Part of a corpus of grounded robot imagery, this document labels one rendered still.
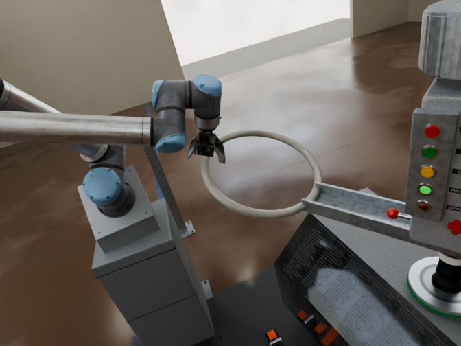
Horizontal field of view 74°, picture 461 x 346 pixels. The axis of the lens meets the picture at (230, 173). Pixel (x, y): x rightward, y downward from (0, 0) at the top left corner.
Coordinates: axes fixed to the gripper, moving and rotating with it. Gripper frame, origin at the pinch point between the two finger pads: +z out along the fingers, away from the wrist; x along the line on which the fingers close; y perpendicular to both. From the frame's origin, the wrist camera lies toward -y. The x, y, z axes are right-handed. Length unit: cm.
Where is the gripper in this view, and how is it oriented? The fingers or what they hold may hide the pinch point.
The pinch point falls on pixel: (206, 160)
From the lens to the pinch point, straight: 125.2
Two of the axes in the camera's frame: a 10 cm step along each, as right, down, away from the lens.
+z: -0.8, 7.0, 7.1
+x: 9.9, 1.6, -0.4
